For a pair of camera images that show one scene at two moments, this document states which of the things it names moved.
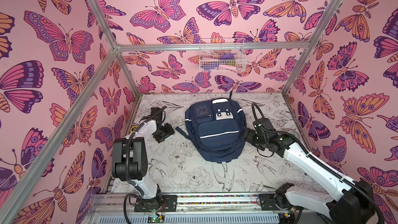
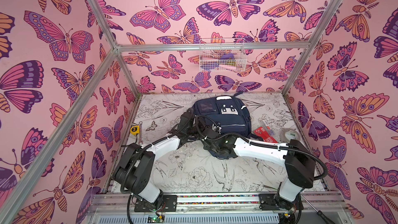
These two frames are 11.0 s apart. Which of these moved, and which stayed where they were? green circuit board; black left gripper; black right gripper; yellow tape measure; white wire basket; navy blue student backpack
Moved: black left gripper; navy blue student backpack; black right gripper
Stayed: white wire basket; green circuit board; yellow tape measure
